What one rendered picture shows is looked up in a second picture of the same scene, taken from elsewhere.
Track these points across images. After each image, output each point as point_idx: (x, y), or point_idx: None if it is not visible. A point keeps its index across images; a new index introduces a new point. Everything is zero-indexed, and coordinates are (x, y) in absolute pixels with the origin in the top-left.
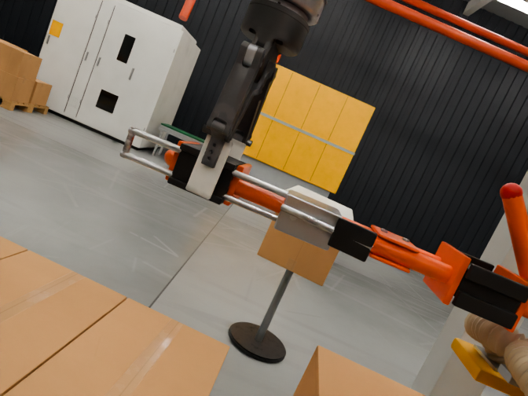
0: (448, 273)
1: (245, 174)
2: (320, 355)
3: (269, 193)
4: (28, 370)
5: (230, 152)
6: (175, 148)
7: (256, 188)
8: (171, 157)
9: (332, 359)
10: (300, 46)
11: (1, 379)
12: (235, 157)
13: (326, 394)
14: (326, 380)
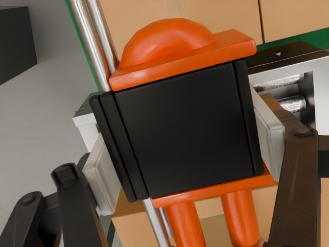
0: None
1: (147, 211)
2: (321, 180)
3: (175, 235)
4: None
5: (261, 140)
6: (98, 82)
7: (169, 217)
8: (120, 63)
9: (325, 189)
10: None
11: None
12: (261, 150)
13: (253, 196)
14: (276, 192)
